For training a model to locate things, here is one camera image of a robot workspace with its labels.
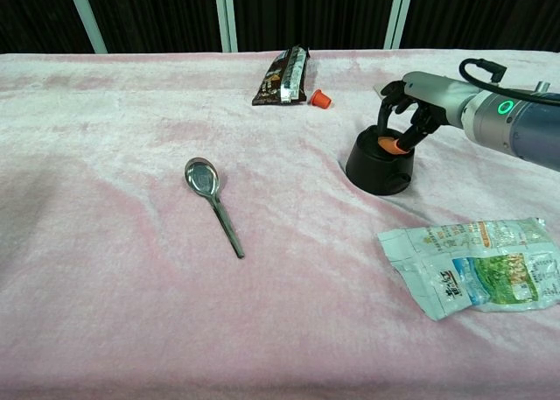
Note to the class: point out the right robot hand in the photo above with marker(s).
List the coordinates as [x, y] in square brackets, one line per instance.
[433, 93]

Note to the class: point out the small orange cap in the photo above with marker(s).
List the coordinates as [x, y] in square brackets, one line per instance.
[320, 99]

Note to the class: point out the dark brown snack packet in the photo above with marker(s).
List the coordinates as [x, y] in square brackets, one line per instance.
[282, 78]

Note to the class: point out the white green snack bag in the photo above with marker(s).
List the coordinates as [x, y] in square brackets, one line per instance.
[481, 268]

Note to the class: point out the metal spoon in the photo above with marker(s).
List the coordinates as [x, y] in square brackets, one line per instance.
[203, 179]

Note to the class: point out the black curtain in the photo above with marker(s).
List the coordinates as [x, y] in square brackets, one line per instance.
[162, 10]

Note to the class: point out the pink plush tablecloth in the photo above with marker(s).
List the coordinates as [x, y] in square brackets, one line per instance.
[131, 286]

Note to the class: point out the white frame post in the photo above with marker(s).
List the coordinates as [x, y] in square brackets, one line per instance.
[227, 15]
[399, 15]
[87, 19]

